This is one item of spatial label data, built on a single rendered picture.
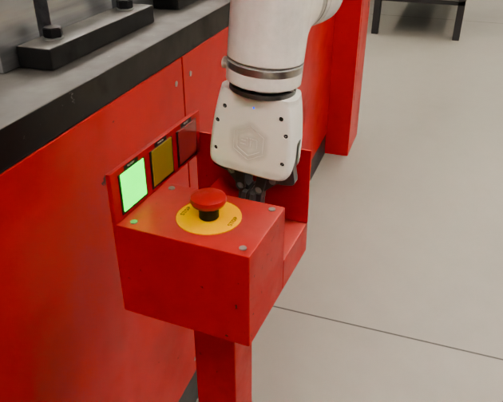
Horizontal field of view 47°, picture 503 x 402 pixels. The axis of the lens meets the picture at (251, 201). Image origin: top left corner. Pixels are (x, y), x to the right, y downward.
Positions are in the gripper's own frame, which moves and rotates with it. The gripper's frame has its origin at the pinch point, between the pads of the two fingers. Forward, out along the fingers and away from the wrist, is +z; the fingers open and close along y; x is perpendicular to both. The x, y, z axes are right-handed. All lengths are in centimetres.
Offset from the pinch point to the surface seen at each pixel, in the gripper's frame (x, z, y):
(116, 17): 20.6, -12.6, -33.1
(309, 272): 85, 76, -8
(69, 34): 9.1, -12.6, -33.1
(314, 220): 115, 77, -16
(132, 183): -11.6, -5.6, -9.7
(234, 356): -8.1, 18.6, 2.6
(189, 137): 1.5, -5.6, -9.7
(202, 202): -11.5, -5.7, -1.3
